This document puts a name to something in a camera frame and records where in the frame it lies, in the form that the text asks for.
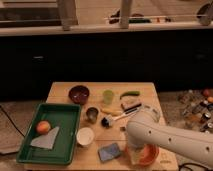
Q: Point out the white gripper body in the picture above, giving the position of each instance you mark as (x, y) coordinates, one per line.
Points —
(135, 154)

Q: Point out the blue sponge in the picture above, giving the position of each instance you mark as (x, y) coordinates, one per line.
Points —
(109, 152)

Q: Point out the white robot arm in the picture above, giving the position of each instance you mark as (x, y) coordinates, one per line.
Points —
(144, 128)

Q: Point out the orange bowl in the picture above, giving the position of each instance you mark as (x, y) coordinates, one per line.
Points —
(150, 153)

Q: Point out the metal fork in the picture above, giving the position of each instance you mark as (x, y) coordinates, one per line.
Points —
(122, 129)

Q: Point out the yellow banana piece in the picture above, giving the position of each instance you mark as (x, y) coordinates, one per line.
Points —
(111, 111)

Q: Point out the black marker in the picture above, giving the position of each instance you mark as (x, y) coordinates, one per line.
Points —
(132, 107)

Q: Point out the white cup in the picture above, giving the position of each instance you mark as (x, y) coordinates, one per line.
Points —
(85, 136)

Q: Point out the metal cup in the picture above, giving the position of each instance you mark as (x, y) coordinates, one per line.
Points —
(92, 114)

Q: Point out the green plastic cup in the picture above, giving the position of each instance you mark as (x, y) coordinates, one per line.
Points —
(108, 96)

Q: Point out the green plastic tray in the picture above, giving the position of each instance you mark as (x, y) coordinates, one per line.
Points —
(57, 146)

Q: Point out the grey cloth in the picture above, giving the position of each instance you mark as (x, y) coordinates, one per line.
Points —
(46, 141)

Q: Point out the red apple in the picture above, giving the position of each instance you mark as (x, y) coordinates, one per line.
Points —
(43, 127)

